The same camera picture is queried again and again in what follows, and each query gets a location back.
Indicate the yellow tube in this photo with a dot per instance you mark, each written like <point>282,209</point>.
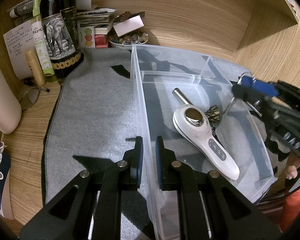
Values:
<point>35,67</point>

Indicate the small round mirror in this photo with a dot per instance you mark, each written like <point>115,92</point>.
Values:
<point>27,100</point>

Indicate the clear plastic storage box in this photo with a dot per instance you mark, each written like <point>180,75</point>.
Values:
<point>165,85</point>

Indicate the silver metal tube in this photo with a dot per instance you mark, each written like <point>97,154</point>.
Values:
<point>180,95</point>

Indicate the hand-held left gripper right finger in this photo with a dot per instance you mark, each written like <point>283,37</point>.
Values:
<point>160,165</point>

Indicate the rolled newspaper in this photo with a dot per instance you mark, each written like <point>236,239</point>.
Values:
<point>22,8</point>

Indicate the grey mat with black print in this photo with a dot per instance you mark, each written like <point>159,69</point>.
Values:
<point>95,100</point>

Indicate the white handheld facial massager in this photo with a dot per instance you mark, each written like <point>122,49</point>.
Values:
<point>215,152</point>

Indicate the handwritten paper note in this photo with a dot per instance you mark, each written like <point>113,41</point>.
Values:
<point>16,47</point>

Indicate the person's right hand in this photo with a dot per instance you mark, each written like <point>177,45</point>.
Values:
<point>293,171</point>

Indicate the pale pink mug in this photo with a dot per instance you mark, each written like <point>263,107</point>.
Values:
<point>0,100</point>

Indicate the stack of books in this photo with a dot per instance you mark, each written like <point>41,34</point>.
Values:
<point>100,30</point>

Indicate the white bowl of marbles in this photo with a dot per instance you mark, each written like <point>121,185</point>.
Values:
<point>128,41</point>

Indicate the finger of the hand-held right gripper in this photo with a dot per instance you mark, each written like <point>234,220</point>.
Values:
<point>256,106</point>
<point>260,86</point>

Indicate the person's right forearm orange sleeve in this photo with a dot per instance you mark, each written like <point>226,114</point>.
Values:
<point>297,205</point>

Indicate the dark wine bottle elephant label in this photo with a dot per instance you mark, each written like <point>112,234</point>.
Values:
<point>62,5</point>

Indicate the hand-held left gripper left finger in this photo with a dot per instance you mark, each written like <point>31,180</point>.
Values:
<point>139,160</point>

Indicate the green spray bottle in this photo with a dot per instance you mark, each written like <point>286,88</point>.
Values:
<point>41,50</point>

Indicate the fruit sticker card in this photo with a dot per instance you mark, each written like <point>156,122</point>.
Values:
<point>87,37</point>

